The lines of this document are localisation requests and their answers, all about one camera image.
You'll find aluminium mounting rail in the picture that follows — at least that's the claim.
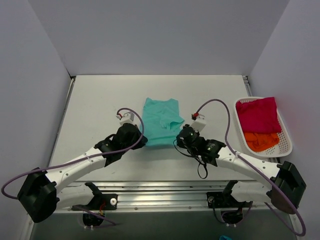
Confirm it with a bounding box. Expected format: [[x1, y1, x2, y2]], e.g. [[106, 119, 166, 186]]
[[27, 179, 300, 213]]

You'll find purple cable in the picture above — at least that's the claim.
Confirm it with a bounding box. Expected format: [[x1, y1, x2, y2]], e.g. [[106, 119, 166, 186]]
[[1, 107, 145, 227], [194, 99, 307, 237]]

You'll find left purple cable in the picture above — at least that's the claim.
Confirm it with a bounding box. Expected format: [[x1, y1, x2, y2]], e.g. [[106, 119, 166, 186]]
[[1, 107, 145, 227]]

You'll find teal t-shirt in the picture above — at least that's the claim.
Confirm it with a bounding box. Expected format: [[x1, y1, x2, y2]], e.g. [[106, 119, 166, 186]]
[[142, 97, 185, 148]]

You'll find teal object at bottom edge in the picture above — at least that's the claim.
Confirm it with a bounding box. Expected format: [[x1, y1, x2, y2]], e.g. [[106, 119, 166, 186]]
[[219, 235, 231, 240]]

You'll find black looped cable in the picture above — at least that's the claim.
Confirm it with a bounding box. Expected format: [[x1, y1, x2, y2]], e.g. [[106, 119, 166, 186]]
[[172, 139, 210, 180]]

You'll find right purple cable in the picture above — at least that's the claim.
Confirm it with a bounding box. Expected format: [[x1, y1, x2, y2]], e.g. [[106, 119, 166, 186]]
[[194, 99, 307, 237]]

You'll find magenta t-shirt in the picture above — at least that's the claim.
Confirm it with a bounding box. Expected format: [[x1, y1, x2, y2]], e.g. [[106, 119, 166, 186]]
[[235, 97, 282, 134]]

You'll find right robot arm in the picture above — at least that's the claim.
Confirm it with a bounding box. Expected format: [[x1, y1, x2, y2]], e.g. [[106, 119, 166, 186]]
[[176, 125, 306, 215]]

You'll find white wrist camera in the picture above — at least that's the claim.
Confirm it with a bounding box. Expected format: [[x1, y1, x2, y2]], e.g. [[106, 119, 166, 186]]
[[116, 111, 135, 126], [190, 112, 207, 133]]

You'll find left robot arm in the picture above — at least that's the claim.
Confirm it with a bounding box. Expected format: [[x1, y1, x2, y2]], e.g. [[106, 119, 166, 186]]
[[17, 123, 148, 223]]

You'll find orange t-shirt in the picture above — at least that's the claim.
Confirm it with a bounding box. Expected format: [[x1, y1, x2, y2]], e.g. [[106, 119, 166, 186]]
[[244, 132, 280, 152]]

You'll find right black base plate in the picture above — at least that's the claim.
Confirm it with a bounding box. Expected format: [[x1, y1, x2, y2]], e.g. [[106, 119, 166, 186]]
[[206, 191, 251, 209]]

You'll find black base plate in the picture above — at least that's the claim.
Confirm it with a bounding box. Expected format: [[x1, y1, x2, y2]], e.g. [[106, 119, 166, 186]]
[[71, 193, 118, 211], [206, 191, 251, 209]]

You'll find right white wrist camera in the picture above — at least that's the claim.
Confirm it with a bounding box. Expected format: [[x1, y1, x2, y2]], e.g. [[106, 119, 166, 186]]
[[190, 112, 207, 133]]

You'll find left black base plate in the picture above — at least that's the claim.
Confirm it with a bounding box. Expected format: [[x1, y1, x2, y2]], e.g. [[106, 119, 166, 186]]
[[71, 193, 118, 211]]

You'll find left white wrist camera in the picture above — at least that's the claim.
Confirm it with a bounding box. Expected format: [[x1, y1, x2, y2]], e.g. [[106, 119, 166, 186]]
[[116, 111, 135, 126]]

